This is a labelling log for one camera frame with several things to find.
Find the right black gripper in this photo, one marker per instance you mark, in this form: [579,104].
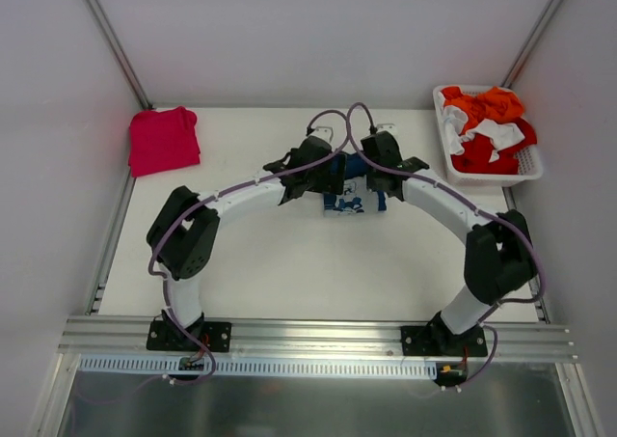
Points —
[372,176]

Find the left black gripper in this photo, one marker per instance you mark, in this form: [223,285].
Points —
[335,173]

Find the navy blue t-shirt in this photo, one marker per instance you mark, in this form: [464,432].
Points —
[357,197]

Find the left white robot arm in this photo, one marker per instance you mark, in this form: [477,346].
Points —
[183,234]

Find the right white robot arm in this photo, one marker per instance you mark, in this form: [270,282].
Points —
[498,259]

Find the white t-shirt in basket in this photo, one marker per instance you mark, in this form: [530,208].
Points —
[484,142]

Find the red t-shirt in basket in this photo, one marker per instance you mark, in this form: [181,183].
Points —
[507,163]

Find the white plastic basket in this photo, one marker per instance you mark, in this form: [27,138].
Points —
[530,165]

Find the orange t-shirt in basket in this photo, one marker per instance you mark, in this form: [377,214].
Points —
[498,105]

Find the folded pink t-shirt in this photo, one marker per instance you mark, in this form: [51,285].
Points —
[163,141]

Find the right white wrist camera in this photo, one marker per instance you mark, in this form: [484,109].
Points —
[384,127]

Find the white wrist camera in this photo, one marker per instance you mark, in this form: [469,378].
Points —
[325,133]
[384,127]

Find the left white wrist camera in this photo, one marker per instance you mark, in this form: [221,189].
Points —
[325,133]

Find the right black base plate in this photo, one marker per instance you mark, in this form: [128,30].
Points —
[419,343]

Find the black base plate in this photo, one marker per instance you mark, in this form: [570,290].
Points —
[217,335]
[419,343]

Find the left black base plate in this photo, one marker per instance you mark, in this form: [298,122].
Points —
[217,335]

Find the right aluminium corner post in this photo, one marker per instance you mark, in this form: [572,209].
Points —
[535,35]

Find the aluminium corner post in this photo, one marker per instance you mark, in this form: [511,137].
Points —
[535,35]
[111,39]

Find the aluminium mounting rail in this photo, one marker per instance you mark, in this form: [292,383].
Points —
[302,339]

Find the white slotted cable duct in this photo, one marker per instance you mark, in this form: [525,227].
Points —
[395,369]

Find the left aluminium corner post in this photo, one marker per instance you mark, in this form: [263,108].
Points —
[111,39]

